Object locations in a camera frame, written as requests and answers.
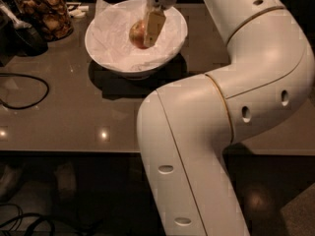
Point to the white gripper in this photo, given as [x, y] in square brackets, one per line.
[156, 20]

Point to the red yellow apple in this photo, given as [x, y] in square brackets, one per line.
[137, 35]

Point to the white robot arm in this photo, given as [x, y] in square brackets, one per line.
[183, 127]

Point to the white ceramic bowl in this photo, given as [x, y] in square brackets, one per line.
[108, 63]

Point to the white crumpled paper sheet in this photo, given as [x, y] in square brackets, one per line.
[111, 40]

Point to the small white objects on table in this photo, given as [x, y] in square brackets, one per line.
[78, 11]

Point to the glass jar of dried chips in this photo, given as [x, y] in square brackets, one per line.
[50, 17]

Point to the black round appliance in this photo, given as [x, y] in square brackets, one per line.
[27, 37]

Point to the white shoe right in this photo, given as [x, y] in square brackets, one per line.
[66, 181]

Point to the white shoe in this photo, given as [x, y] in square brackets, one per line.
[66, 181]
[10, 180]

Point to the white shoe left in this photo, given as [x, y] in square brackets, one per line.
[10, 180]

